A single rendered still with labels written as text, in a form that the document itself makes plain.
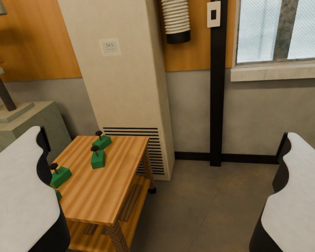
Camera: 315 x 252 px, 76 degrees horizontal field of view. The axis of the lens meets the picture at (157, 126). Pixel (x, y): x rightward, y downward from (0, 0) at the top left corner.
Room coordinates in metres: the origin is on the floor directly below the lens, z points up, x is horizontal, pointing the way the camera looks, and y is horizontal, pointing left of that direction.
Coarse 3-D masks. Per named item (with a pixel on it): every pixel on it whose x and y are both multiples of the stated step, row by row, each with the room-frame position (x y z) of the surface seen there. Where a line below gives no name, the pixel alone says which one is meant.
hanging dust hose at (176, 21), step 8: (168, 0) 1.31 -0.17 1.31; (176, 0) 1.30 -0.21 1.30; (184, 0) 1.31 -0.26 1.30; (168, 8) 1.32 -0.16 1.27; (176, 8) 1.29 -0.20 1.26; (184, 8) 1.32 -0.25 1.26; (168, 16) 1.32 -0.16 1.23; (176, 16) 1.29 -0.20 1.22; (184, 16) 1.31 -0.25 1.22; (168, 24) 1.32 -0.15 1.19; (176, 24) 1.30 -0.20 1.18; (184, 24) 1.30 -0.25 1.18; (168, 32) 1.33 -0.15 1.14; (176, 32) 1.29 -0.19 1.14; (184, 32) 1.30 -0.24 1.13; (168, 40) 1.33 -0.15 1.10; (176, 40) 1.29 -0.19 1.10; (184, 40) 1.30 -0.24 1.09
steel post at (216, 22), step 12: (216, 0) 1.32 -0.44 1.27; (216, 12) 1.31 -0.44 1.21; (216, 24) 1.31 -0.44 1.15; (216, 36) 1.33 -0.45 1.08; (216, 48) 1.33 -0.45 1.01; (216, 60) 1.33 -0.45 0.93; (216, 72) 1.33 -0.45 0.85; (216, 84) 1.33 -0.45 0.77; (216, 96) 1.33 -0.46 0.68; (216, 108) 1.33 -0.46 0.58; (216, 120) 1.33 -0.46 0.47; (216, 132) 1.33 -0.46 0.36; (216, 144) 1.33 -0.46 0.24; (216, 156) 1.33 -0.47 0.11
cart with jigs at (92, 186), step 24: (72, 144) 1.21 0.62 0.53; (96, 144) 1.09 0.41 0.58; (120, 144) 1.12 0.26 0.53; (144, 144) 1.08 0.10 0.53; (72, 168) 0.95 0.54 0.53; (96, 168) 0.92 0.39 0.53; (120, 168) 0.88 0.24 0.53; (144, 168) 1.12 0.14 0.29; (72, 192) 0.76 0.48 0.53; (96, 192) 0.73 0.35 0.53; (120, 192) 0.71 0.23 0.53; (144, 192) 1.00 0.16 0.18; (72, 216) 0.61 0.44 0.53; (96, 216) 0.59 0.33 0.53; (120, 216) 0.82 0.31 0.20; (72, 240) 0.72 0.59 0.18; (96, 240) 0.70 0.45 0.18; (120, 240) 0.58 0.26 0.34
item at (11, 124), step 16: (0, 0) 1.45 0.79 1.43; (0, 64) 1.65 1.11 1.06; (0, 80) 1.51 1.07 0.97; (0, 96) 1.49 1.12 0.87; (0, 112) 1.48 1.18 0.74; (16, 112) 1.45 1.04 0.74; (32, 112) 1.49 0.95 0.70; (48, 112) 1.57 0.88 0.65; (0, 128) 1.28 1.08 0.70; (16, 128) 1.27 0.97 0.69; (48, 128) 1.51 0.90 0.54; (64, 128) 1.66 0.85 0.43; (0, 144) 1.28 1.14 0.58; (64, 144) 1.59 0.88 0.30; (48, 160) 1.37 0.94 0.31
